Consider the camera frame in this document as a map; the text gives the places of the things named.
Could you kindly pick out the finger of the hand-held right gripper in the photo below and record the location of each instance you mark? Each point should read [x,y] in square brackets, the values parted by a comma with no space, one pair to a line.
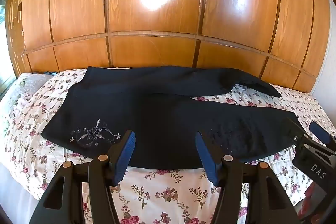
[320,133]
[296,130]

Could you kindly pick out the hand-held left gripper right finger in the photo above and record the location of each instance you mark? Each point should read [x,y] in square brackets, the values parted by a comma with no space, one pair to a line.
[207,158]

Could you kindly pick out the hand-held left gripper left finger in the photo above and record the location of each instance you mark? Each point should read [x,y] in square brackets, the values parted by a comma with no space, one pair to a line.
[125,154]

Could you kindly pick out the black embroidered pants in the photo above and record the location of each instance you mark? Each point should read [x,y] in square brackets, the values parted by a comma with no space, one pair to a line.
[162,113]

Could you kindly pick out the person's red clothing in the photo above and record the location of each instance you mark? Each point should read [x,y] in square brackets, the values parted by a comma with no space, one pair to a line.
[308,199]

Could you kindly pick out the floral bedspread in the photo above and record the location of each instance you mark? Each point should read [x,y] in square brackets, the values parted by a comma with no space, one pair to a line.
[168,192]

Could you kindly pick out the wooden wardrobe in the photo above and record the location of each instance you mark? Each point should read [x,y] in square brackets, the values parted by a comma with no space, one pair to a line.
[157,50]

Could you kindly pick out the small blue cloth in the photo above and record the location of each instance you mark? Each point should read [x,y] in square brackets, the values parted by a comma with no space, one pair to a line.
[50,72]

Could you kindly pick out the white pillow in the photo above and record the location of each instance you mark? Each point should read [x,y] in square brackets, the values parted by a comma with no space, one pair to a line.
[15,92]

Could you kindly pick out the window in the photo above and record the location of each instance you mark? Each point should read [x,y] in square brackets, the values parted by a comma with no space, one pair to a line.
[5,56]

